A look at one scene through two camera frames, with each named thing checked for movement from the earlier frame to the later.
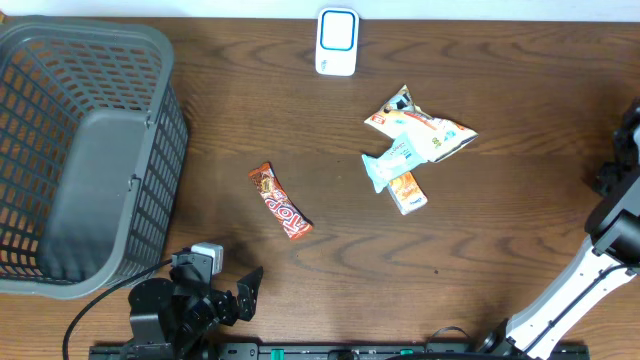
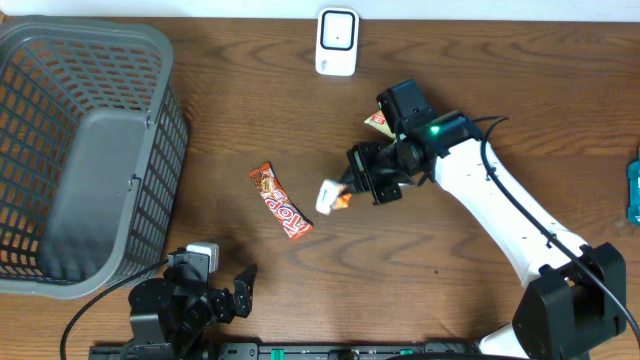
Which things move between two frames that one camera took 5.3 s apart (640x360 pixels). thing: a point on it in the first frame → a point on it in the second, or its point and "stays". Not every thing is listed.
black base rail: x=321 y=352 stays
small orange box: x=407 y=193 → x=332 y=196
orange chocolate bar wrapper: x=265 y=177 stays
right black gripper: x=606 y=175 → x=360 y=155
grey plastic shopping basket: x=93 y=151 stays
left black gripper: x=247 y=288 stays
